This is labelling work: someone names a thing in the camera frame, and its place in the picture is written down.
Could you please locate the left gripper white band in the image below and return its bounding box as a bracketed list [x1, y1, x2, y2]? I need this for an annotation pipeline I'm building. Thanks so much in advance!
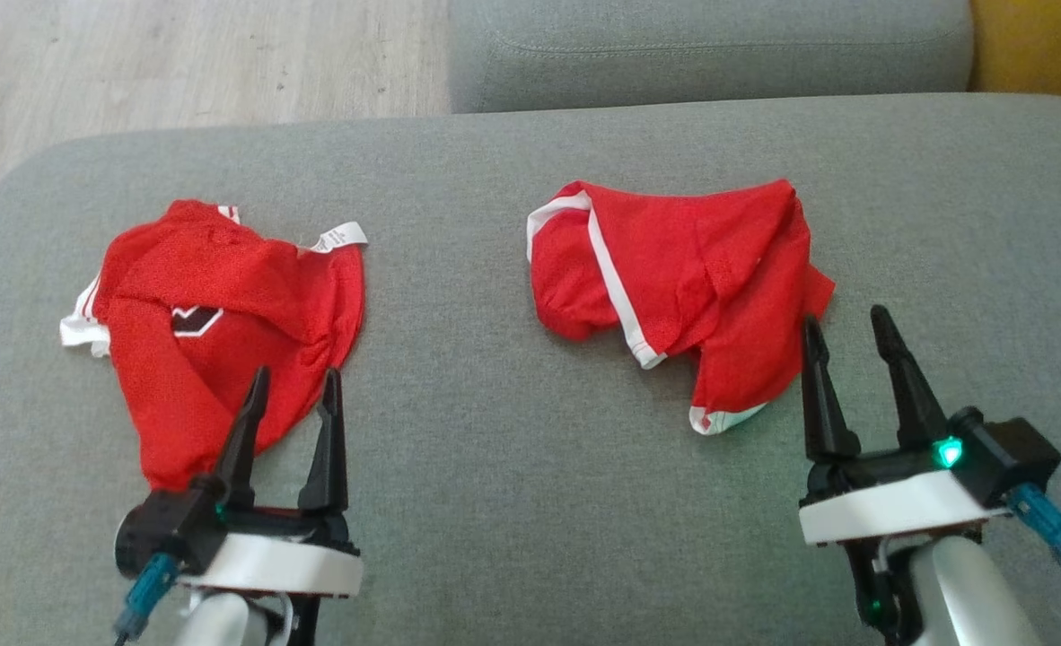
[179, 365, 365, 599]

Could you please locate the large grey sofa ottoman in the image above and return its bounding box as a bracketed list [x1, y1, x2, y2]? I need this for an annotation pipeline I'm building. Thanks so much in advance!
[0, 92, 1061, 646]

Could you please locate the red shorts white stripe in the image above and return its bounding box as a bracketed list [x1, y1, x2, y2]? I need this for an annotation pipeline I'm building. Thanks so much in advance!
[527, 179, 837, 436]

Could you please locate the grey sofa seat cushion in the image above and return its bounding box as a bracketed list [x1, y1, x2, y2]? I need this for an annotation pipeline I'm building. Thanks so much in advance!
[448, 0, 976, 115]

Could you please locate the left black cable blue plug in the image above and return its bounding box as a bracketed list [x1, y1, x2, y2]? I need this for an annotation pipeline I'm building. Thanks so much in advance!
[113, 552, 181, 646]

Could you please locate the red basketball jersey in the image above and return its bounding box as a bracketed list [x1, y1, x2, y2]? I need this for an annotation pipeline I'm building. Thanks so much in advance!
[59, 199, 370, 493]

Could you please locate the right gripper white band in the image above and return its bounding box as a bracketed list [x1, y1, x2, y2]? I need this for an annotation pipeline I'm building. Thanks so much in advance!
[798, 305, 1009, 547]

